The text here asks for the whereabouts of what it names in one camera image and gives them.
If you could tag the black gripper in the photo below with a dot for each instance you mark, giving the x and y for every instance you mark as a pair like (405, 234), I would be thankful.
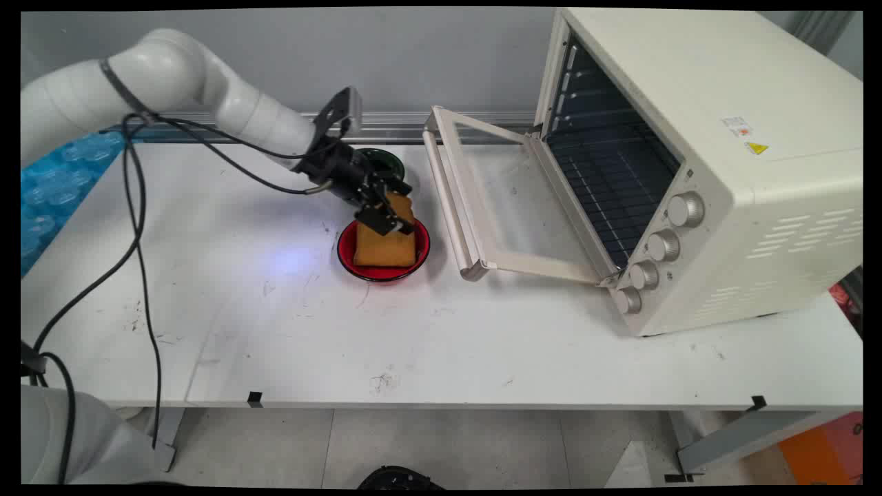
(337, 169)

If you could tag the brown toast bread slice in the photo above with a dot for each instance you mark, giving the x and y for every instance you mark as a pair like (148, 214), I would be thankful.
(386, 248)

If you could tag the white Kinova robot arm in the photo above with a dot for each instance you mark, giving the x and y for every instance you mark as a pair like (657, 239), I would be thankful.
(172, 83)

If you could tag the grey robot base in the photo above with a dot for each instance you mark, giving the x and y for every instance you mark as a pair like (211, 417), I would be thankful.
(83, 441)

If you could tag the dark green bowl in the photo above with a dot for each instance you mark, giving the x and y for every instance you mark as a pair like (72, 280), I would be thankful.
(386, 162)

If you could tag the red bowl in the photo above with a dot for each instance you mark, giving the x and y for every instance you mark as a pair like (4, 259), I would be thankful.
(375, 272)

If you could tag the cream oven glass door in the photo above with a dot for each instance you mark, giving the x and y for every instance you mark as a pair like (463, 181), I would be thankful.
(482, 200)

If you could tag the cream oven knob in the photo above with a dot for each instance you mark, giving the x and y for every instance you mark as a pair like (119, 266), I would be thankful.
(685, 209)
(643, 275)
(663, 246)
(628, 301)

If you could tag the black round object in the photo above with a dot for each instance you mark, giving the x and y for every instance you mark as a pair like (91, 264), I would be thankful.
(400, 478)

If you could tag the cream toaster oven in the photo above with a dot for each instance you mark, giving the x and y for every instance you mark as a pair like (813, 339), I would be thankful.
(716, 165)

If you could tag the blue bubble wrap sheet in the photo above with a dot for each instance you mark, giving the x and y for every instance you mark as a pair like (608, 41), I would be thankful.
(55, 186)

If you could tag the grey table leg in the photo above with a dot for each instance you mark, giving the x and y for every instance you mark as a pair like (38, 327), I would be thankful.
(751, 437)

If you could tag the orange box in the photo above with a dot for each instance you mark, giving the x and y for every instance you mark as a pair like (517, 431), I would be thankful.
(823, 448)

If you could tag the aluminium rail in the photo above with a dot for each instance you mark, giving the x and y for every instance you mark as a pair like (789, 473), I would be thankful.
(386, 127)

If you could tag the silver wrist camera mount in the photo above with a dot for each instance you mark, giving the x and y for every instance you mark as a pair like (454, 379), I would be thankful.
(342, 110)

